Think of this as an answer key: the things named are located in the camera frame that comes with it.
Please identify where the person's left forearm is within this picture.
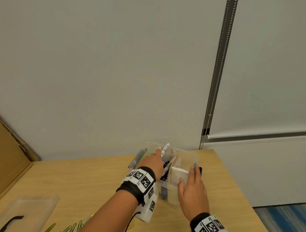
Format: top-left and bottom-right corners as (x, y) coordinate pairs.
(79, 190), (139, 232)

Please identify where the black perforated wall strip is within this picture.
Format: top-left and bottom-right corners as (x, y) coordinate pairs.
(199, 0), (238, 150)

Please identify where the black left wristband with tags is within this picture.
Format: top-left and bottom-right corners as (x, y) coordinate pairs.
(116, 166), (157, 207)

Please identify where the person's left hand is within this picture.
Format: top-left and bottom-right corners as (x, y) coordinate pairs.
(135, 148), (165, 181)

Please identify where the black camera cable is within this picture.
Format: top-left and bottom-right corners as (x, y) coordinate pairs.
(124, 211), (142, 232)

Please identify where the brown cardboard panel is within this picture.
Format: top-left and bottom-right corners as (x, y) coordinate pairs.
(0, 117), (41, 199)

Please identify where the wooden table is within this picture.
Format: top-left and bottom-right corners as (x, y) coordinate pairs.
(0, 149), (269, 232)

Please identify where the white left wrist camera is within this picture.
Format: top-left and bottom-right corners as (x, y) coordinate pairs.
(135, 189), (158, 223)

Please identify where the grey horizontal wall rail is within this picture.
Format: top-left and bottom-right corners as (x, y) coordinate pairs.
(207, 131), (306, 142)

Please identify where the clear lid with black handle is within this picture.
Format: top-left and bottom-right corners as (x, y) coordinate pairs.
(0, 195), (60, 232)

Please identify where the person's right hand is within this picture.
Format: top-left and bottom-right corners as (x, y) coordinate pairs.
(178, 164), (210, 222)

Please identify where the clear plastic storage box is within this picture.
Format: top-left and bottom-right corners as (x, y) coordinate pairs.
(128, 142), (204, 209)

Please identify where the pile of colourful paper clips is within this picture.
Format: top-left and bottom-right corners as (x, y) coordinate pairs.
(44, 214), (95, 232)

